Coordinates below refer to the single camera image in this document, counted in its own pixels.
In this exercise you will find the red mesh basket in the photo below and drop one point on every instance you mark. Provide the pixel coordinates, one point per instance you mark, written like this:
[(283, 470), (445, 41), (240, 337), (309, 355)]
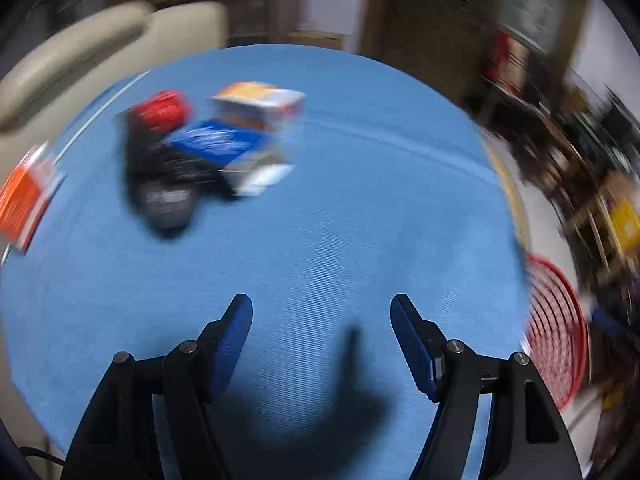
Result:
[(555, 330)]

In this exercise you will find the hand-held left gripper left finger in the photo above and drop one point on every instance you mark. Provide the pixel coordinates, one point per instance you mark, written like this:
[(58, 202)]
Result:
[(232, 340)]

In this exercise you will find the round wooden table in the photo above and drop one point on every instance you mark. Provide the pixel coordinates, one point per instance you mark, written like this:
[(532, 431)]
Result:
[(515, 210)]

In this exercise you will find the thin white rod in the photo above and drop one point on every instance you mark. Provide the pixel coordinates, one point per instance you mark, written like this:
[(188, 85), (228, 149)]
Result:
[(145, 75)]

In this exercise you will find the black plastic bag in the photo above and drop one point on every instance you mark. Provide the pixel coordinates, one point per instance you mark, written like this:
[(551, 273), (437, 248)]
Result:
[(160, 185)]

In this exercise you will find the wooden radiator cabinet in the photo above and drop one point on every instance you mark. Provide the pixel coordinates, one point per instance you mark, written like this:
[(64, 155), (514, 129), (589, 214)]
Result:
[(260, 15)]

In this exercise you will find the dark wooden door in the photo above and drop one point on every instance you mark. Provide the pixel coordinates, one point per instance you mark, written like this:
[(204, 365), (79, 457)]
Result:
[(425, 10)]

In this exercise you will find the yellow box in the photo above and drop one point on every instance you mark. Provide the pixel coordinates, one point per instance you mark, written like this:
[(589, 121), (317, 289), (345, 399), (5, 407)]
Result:
[(625, 220)]

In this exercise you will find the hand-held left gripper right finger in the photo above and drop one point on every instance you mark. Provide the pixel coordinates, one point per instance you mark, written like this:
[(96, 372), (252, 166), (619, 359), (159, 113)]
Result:
[(412, 345)]

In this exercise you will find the blue box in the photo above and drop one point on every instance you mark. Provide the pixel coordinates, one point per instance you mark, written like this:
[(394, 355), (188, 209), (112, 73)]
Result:
[(215, 142)]

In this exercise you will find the orange and white medicine box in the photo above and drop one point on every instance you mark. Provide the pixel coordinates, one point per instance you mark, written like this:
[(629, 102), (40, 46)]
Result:
[(260, 102)]

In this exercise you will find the red plastic bag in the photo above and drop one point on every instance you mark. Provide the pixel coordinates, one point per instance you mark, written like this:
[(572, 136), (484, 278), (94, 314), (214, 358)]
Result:
[(162, 110)]

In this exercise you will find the beige leather sofa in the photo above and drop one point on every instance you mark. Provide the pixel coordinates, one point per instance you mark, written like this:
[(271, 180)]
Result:
[(75, 45)]

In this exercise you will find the orange tissue pack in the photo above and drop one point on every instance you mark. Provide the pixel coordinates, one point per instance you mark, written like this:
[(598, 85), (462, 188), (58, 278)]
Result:
[(25, 195)]

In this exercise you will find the blue tablecloth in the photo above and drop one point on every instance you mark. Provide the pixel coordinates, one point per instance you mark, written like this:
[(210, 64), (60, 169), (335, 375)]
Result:
[(325, 210)]

